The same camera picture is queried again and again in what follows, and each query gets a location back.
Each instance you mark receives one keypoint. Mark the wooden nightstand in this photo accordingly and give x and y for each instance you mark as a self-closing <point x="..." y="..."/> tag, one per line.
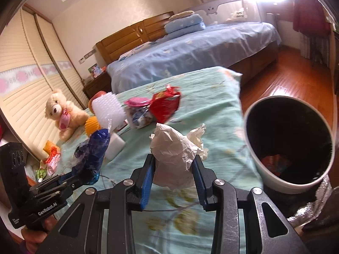
<point x="96" y="86"/>

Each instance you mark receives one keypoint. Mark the cream sliding wardrobe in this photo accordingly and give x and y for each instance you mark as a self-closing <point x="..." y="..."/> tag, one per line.
<point x="26" y="84"/>

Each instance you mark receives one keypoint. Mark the white paper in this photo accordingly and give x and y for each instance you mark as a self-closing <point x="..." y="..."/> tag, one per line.
<point x="172" y="150"/>

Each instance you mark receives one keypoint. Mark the patterned curtain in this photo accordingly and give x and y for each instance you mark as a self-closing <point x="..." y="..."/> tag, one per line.
<point x="315" y="47"/>

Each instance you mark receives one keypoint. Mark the black bin liner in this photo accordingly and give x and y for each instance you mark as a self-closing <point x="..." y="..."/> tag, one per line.
<point x="291" y="127"/>

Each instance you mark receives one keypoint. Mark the red apple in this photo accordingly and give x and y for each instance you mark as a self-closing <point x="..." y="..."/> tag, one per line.
<point x="96" y="96"/>

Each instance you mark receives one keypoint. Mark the printed blue pillow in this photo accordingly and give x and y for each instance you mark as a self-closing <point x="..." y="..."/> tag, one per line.
<point x="131" y="53"/>

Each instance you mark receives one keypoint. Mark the bed with blue sheet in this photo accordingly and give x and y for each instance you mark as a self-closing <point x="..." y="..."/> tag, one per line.
<point x="198" y="50"/>

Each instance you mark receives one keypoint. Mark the wooden headboard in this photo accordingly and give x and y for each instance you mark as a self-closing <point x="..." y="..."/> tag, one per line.
<point x="121" y="39"/>

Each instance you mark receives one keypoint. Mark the grey bed guard rail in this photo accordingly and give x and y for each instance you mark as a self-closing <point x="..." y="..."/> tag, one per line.
<point x="212" y="8"/>

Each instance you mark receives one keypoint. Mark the yellow toy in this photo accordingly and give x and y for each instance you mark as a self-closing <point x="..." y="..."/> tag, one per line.
<point x="91" y="124"/>

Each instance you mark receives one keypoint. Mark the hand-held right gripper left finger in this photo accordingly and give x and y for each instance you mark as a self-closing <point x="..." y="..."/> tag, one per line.
<point x="147" y="184"/>

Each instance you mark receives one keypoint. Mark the person's left hand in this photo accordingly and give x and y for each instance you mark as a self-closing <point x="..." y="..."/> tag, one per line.
<point x="43" y="226"/>

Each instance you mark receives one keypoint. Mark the photo frame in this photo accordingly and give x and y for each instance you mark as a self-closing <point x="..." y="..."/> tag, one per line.
<point x="94" y="71"/>

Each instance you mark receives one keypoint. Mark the folded blue quilt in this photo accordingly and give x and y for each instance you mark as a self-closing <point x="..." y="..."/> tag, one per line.
<point x="185" y="26"/>

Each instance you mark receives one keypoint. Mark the beige patterned pillow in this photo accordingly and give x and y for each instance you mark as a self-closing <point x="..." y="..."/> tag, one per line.
<point x="181" y="15"/>

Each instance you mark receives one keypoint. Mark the red snack packet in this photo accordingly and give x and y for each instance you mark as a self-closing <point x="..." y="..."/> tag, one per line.
<point x="163" y="108"/>

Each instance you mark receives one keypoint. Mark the silver foil bag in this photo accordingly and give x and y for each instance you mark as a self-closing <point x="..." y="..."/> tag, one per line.
<point x="304" y="211"/>

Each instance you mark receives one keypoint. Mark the white plush toy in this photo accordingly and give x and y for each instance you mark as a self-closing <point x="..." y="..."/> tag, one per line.
<point x="235" y="16"/>

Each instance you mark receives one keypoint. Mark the red white candy wrapper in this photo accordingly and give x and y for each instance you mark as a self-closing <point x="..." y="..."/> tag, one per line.
<point x="51" y="160"/>

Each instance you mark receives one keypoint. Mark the dark red hanging garment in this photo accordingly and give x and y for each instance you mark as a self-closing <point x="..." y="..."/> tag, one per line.
<point x="309" y="13"/>

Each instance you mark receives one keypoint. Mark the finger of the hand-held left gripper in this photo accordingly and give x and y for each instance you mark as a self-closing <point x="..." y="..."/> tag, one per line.
<point x="84" y="178"/>
<point x="67" y="176"/>

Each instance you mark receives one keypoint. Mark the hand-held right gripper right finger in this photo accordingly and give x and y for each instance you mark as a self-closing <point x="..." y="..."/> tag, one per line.
<point x="198" y="184"/>

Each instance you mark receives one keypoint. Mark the wall switch panel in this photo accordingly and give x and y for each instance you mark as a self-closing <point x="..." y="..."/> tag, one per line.
<point x="86" y="56"/>

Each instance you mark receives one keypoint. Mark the blue plastic wrapper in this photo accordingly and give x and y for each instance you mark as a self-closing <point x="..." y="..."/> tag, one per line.
<point x="96" y="148"/>

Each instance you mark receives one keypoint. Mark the clear jar with pink lid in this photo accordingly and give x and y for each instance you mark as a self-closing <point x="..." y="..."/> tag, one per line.
<point x="137" y="117"/>

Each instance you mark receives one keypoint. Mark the colourful crumpled wrapper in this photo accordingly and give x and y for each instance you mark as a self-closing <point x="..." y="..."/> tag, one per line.
<point x="275" y="164"/>

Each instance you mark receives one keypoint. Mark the beige teddy bear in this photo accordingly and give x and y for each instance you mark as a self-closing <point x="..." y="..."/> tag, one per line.
<point x="54" y="108"/>

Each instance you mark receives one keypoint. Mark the teal floral blanket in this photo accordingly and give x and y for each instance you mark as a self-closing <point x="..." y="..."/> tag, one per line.
<point x="212" y="116"/>

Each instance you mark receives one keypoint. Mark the green candy wrapper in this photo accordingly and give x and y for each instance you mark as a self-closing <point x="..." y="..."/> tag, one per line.
<point x="41" y="173"/>

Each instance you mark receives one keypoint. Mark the white foam block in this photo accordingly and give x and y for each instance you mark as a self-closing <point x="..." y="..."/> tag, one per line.
<point x="116" y="144"/>

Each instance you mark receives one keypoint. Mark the white round bin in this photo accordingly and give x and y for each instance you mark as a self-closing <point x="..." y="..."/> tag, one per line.
<point x="254" y="161"/>

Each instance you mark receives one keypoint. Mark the white foam sheet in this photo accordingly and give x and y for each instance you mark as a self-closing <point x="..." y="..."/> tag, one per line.
<point x="108" y="111"/>

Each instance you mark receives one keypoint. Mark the small yellow foam net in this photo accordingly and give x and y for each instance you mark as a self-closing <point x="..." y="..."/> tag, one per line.
<point x="49" y="146"/>

